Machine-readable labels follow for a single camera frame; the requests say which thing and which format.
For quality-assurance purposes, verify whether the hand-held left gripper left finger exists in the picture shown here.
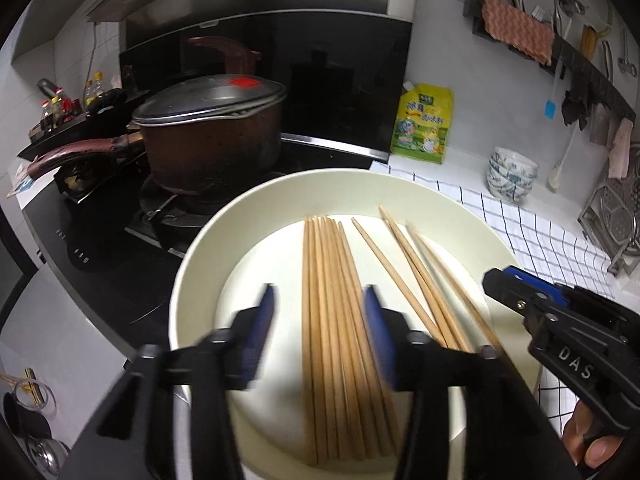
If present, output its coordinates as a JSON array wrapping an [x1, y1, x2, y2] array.
[[60, 284, 279, 480]]

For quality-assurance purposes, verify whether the blue white spatula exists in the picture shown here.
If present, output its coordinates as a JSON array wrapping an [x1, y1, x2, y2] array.
[[542, 67, 566, 121]]

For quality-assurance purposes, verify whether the brown long-handled pot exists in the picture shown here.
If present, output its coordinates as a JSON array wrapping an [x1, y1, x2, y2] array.
[[26, 102, 283, 196]]

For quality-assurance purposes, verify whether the black wall rail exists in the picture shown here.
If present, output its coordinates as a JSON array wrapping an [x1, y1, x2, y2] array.
[[462, 0, 636, 123]]

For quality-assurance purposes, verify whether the blue patterned white bowl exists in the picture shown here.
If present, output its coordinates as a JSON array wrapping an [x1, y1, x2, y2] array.
[[488, 162, 537, 186], [490, 146, 540, 171], [487, 175, 533, 205]]

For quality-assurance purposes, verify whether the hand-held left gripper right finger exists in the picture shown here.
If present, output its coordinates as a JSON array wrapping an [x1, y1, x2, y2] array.
[[364, 285, 583, 480]]

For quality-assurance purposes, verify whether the yellow seasoning pouch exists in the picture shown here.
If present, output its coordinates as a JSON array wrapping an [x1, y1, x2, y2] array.
[[390, 81, 453, 165]]

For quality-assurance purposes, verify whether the orange patterned dishcloth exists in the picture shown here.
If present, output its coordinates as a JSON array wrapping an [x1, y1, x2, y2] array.
[[481, 0, 557, 67]]

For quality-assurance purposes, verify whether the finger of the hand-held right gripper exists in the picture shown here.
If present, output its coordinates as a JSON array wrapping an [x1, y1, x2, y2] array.
[[502, 266, 571, 308], [481, 269, 568, 335]]

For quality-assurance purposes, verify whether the blue white paper card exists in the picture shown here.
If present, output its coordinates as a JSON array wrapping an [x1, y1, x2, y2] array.
[[6, 162, 41, 198]]

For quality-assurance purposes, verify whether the black hanging rag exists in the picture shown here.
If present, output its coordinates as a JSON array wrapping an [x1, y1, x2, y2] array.
[[560, 89, 591, 130]]

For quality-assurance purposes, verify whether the gold wire rack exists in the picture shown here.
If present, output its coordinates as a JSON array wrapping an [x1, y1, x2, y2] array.
[[0, 367, 56, 406]]

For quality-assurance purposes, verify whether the steel cleaver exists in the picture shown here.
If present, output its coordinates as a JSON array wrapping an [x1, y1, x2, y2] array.
[[589, 105, 613, 146]]

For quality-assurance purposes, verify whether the person's right hand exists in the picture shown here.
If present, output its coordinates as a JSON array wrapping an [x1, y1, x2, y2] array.
[[561, 401, 638, 470]]

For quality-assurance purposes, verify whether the row of condiment bottles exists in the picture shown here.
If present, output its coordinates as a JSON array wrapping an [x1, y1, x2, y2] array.
[[36, 71, 108, 133]]

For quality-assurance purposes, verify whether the yellow hanging brush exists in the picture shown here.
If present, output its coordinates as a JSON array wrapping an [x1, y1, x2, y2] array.
[[580, 10, 613, 61]]

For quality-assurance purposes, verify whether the metal pot lid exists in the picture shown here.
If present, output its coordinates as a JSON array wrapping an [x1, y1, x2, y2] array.
[[131, 75, 288, 127]]

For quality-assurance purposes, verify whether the black gas stove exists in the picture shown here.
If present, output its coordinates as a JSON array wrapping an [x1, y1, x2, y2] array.
[[20, 137, 391, 356]]

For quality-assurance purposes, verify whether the black range hood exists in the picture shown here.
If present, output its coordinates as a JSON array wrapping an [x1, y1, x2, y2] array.
[[85, 0, 418, 163]]

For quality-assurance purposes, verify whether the cream round basin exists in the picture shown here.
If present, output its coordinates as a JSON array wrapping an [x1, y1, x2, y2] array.
[[168, 169, 544, 480]]

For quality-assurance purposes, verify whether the white plug with cable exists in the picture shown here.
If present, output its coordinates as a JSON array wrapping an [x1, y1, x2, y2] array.
[[546, 125, 576, 192]]

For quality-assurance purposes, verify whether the white black checked cloth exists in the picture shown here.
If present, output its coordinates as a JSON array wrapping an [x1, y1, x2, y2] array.
[[387, 160, 640, 461]]

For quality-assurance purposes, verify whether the brown curved pan handle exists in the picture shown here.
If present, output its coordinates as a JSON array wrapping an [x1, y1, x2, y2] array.
[[187, 35, 262, 78]]

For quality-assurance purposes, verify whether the bundle of wooden chopsticks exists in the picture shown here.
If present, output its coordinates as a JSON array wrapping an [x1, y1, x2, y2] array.
[[301, 215, 403, 466]]

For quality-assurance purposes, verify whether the small round metal steamer plate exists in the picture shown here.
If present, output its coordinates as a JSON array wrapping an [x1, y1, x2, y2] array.
[[597, 182, 632, 253]]

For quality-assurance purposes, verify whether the pink hanging cloth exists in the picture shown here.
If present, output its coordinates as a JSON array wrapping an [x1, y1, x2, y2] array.
[[607, 119, 635, 180]]

